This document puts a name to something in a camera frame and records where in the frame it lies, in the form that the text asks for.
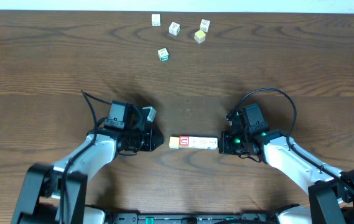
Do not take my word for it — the acorn picture wooden block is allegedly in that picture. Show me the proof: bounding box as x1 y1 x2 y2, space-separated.
207 138 218 150

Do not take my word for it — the plain yellow wooden block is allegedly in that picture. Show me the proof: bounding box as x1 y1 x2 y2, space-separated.
169 136 180 149

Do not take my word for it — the red letter wooden block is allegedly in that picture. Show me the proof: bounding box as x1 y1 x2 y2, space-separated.
179 136 189 148

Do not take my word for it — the white block red bug drawing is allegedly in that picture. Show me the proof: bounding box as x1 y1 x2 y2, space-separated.
197 138 208 149

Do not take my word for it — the white block blue edge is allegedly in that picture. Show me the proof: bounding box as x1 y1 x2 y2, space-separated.
188 136 200 148

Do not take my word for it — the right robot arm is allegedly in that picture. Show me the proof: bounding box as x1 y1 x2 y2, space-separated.
218 123 354 223

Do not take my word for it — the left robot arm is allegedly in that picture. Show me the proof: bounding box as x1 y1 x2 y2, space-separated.
12 118 164 223

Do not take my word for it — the green letter wooden block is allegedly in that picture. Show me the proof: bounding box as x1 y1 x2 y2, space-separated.
157 48 170 62

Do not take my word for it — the yellow top wooden block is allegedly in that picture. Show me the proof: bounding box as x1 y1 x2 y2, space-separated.
194 30 206 44

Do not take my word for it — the white block black drawing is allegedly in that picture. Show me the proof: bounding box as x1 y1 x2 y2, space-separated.
169 22 180 35

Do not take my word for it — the white block top right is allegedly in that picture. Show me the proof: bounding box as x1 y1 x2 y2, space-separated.
200 19 210 32

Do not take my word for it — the white block top left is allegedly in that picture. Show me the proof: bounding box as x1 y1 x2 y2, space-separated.
151 14 161 27

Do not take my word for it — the right black cable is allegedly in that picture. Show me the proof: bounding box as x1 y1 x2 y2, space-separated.
231 87 354 215

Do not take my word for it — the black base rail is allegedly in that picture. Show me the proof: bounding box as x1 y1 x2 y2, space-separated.
83 212 279 224

